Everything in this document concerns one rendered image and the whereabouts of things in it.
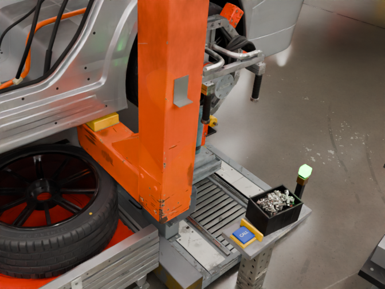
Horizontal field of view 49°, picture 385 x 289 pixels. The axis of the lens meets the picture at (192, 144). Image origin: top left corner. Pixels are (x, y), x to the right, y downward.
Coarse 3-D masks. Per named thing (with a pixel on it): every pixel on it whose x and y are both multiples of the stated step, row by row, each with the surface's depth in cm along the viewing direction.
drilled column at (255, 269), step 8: (272, 248) 196; (256, 256) 193; (264, 256) 194; (240, 264) 205; (248, 264) 200; (256, 264) 195; (264, 264) 200; (240, 272) 208; (248, 272) 202; (256, 272) 198; (264, 272) 206; (240, 280) 210; (248, 280) 205; (256, 280) 204; (248, 288) 207; (256, 288) 210
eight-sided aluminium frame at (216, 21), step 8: (216, 16) 201; (208, 24) 195; (216, 24) 198; (224, 24) 201; (224, 32) 211; (232, 32) 209; (240, 48) 219; (232, 72) 230; (232, 88) 232; (216, 104) 230
